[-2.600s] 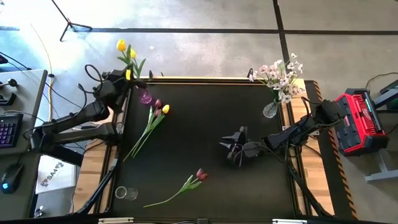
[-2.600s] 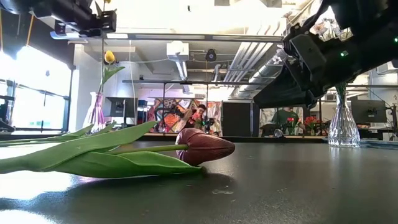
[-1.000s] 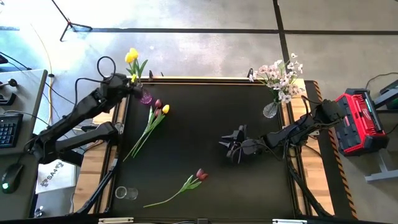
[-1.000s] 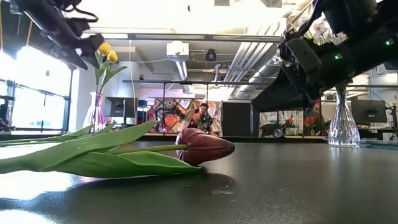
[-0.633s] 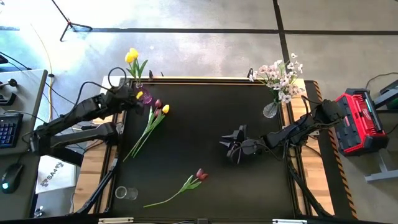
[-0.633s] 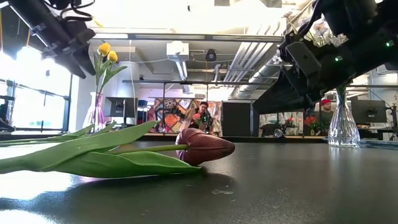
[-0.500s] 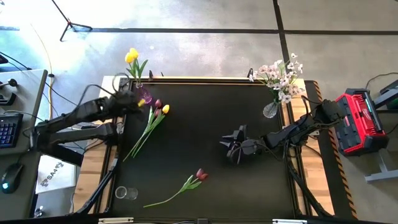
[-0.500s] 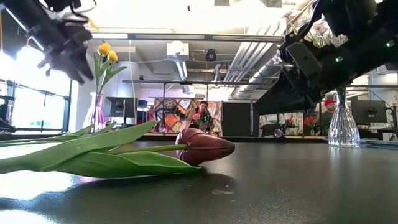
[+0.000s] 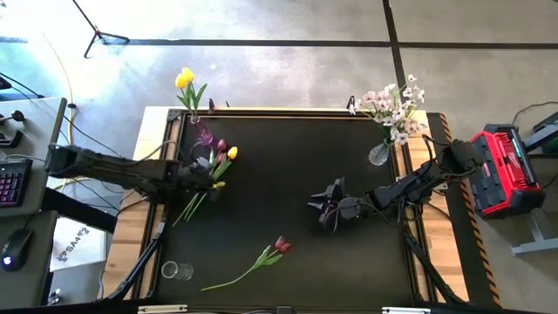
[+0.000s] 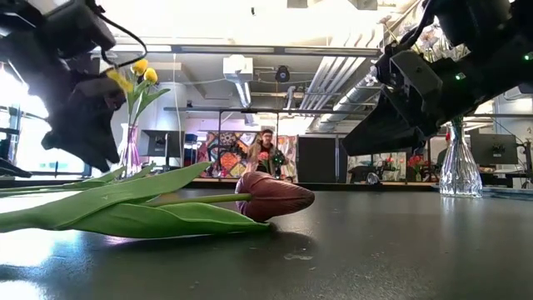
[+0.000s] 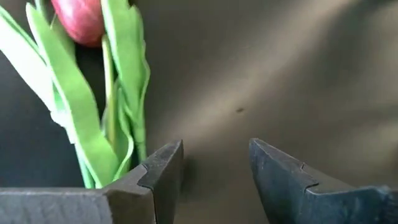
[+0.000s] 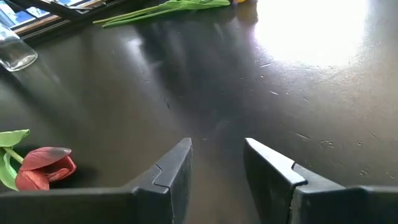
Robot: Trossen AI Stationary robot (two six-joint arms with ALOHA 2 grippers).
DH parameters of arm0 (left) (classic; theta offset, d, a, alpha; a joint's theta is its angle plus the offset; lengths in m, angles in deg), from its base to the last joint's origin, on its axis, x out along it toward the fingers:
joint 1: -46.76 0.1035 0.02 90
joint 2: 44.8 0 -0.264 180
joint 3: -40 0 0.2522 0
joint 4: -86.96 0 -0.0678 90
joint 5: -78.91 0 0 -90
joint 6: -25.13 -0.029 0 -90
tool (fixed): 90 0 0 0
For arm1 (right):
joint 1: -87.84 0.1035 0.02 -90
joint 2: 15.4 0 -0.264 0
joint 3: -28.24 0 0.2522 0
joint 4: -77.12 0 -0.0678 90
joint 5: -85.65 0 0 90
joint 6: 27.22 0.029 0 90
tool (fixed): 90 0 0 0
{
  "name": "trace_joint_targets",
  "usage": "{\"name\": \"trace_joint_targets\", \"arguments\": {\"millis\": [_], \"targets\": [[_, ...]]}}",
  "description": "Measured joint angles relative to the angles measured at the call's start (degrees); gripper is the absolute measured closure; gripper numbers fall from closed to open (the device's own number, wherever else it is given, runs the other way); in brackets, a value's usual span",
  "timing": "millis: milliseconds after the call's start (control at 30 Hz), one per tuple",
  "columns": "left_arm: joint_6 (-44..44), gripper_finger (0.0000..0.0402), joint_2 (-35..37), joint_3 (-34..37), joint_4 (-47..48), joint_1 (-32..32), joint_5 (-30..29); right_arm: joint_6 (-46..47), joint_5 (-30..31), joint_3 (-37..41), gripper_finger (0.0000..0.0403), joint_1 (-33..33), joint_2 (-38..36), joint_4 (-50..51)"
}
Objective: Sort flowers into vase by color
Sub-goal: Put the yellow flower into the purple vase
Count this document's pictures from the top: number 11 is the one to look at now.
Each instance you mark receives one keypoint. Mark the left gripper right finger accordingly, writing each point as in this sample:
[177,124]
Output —
[295,199]

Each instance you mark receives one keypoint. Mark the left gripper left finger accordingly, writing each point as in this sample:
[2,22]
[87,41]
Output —
[124,202]

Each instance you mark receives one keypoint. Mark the black table mat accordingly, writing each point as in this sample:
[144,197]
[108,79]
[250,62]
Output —
[280,77]

